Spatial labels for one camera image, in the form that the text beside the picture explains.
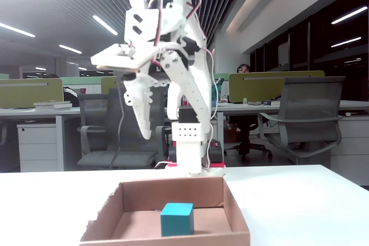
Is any white drawer cabinet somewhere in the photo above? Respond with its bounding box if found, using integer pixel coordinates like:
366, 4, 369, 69
16, 123, 58, 173
330, 115, 369, 186

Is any linear ceiling light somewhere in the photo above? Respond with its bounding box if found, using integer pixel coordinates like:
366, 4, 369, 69
92, 14, 118, 36
59, 44, 83, 55
0, 22, 36, 38

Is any black backpack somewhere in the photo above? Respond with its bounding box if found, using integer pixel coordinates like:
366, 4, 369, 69
63, 86, 79, 107

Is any light green desk partition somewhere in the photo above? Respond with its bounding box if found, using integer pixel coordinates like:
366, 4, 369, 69
60, 76, 103, 86

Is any brown cardboard box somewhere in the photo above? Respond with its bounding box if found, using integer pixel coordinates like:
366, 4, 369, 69
79, 176, 251, 246

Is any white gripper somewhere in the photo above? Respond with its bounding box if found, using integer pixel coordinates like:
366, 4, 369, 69
123, 31, 213, 141

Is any black office chair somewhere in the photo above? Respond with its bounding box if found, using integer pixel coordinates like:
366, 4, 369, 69
224, 115, 273, 163

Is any white office desk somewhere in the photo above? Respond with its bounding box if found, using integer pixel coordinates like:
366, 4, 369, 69
0, 106, 170, 172
214, 99, 369, 120

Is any blue cube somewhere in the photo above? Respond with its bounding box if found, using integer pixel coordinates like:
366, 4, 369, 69
160, 202, 194, 237

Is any olive green desk partition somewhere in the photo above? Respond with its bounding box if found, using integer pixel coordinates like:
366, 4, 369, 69
228, 70, 326, 104
100, 75, 127, 94
0, 78, 64, 109

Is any grey mesh office chair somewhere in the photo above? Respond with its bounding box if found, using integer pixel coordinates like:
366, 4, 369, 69
77, 86, 168, 171
257, 75, 347, 166

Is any white book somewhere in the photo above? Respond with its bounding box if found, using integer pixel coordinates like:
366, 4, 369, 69
34, 105, 73, 112
33, 100, 73, 107

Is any red black servo wire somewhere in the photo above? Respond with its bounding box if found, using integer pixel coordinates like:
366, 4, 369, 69
154, 0, 165, 48

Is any white servo wire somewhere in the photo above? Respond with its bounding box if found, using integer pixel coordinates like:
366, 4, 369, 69
201, 46, 220, 169

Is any white wrist camera mount plate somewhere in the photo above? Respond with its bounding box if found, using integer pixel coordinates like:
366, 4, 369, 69
91, 43, 158, 82

